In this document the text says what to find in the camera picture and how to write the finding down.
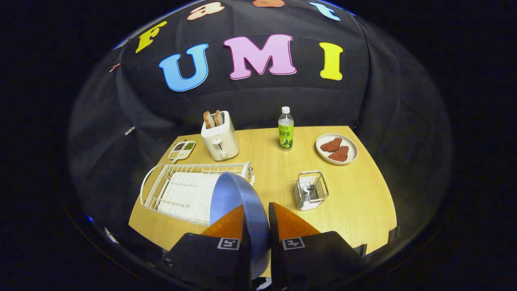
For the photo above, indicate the silver clip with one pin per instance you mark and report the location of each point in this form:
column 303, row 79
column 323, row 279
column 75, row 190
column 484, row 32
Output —
column 129, row 130

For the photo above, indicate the white toaster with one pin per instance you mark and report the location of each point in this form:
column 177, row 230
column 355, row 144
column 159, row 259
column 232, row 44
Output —
column 220, row 141

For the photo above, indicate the wooden clothespin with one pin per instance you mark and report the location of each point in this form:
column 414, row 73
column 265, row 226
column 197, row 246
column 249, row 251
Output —
column 115, row 67

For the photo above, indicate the toast slice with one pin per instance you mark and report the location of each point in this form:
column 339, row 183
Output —
column 209, row 119
column 218, row 117

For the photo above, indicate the green label drink bottle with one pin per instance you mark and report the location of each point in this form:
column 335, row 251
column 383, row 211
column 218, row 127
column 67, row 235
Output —
column 285, row 137

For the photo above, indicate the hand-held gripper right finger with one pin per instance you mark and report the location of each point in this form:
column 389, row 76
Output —
column 276, row 258

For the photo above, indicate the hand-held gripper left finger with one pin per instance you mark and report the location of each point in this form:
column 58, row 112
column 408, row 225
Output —
column 246, row 258

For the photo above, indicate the blue plate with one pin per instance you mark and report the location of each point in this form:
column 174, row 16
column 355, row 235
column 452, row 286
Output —
column 238, row 194

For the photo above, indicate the red meat slice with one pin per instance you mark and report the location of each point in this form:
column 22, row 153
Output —
column 331, row 144
column 340, row 154

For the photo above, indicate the white divided condiment tray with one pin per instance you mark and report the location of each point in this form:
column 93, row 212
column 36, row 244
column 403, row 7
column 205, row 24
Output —
column 181, row 150

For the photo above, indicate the white spoon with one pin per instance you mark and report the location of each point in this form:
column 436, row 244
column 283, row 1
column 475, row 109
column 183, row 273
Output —
column 306, row 190

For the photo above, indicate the white plate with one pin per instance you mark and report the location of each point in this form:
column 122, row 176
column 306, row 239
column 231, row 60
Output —
column 352, row 146

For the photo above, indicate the black backdrop cloth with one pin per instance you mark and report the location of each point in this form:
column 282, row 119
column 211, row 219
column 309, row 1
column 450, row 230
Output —
column 250, row 97

